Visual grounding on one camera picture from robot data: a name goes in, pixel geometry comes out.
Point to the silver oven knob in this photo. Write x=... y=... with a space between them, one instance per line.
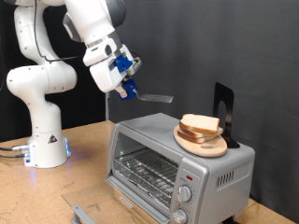
x=185 y=193
x=179 y=216

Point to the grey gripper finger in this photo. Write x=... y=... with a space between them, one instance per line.
x=121 y=91

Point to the silver toaster oven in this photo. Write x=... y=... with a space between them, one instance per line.
x=149 y=130

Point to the silver wrist camera blue mount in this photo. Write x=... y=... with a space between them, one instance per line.
x=123 y=63

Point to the vertical metal pole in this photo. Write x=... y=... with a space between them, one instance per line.
x=107 y=105

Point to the black curtain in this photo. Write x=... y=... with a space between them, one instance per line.
x=87 y=105

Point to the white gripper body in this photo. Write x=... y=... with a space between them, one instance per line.
x=104 y=77

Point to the dark grey backdrop panel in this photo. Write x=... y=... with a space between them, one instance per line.
x=202 y=46

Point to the metal spatula with blue block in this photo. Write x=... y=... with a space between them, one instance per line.
x=155 y=98

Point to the black metal bookend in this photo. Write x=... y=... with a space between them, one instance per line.
x=229 y=102

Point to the oval wooden cutting board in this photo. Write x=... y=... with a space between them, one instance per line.
x=199 y=150

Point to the red oven indicator light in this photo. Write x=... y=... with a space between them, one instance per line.
x=189 y=178

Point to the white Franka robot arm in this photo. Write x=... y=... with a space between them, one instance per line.
x=40 y=81

